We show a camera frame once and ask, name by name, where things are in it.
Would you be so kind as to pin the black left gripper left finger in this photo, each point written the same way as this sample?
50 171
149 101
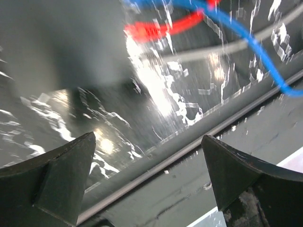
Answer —
47 191

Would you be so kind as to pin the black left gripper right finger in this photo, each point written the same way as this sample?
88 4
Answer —
251 192

